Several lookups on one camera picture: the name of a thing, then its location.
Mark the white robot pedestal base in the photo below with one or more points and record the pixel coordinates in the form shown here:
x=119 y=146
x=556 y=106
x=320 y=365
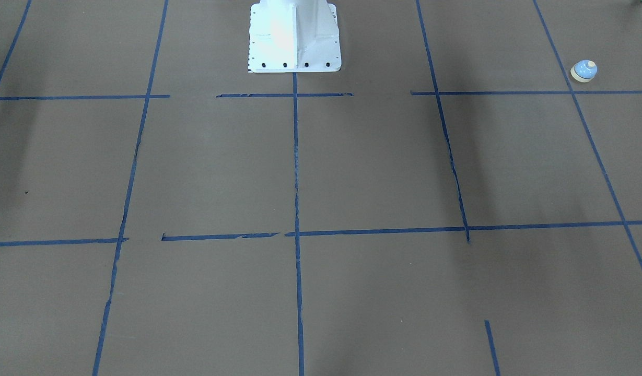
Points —
x=294 y=36

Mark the blue service bell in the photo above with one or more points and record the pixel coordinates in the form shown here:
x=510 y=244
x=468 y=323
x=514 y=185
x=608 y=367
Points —
x=584 y=71

